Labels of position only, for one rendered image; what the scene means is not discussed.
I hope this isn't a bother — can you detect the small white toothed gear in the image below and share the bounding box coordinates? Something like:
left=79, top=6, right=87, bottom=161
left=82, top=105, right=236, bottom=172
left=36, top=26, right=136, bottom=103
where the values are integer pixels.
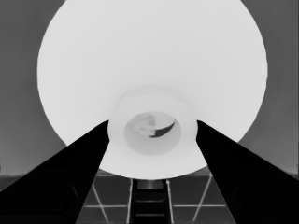
left=132, top=113, right=158, bottom=138

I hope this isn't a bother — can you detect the large thick white disc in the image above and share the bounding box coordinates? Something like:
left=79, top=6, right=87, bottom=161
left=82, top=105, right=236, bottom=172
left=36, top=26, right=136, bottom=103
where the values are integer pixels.
left=36, top=0, right=269, bottom=181

